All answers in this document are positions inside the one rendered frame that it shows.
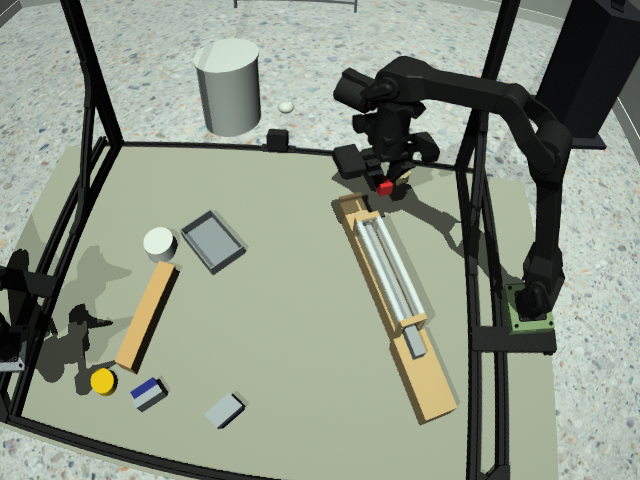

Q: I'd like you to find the red cube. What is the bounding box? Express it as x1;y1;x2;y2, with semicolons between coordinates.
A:
375;176;393;196

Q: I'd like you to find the tan rectangular bar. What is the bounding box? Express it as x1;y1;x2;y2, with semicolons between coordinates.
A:
115;261;179;374

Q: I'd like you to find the yellow cylinder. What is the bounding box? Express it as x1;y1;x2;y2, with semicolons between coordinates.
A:
91;368;117;396

